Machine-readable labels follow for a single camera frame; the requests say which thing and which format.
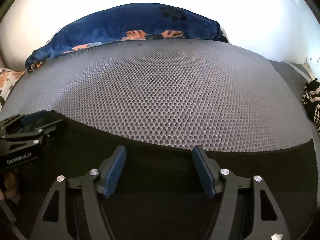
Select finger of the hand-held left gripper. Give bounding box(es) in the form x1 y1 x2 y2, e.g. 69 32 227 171
0 110 55 137
1 119 66 142

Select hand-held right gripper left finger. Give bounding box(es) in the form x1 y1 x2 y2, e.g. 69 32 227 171
25 145 128 240

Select blue floral blanket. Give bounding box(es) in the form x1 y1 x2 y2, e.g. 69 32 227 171
24 3 230 73

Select person's left hand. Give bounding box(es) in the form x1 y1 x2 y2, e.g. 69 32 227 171
0 170 22 205

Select black pants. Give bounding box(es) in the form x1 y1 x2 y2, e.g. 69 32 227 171
0 110 320 240

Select grey mesh mat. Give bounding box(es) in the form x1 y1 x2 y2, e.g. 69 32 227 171
0 39 314 153

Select black white striped knit cloth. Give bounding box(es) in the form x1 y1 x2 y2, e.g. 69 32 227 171
301 78 320 133

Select grey bed mattress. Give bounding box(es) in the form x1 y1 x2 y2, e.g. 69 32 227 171
269 60 320 140

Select white floral pillow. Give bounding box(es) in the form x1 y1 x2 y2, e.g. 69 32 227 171
0 67 27 110

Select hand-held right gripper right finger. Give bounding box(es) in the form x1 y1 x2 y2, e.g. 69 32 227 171
192 145 293 240

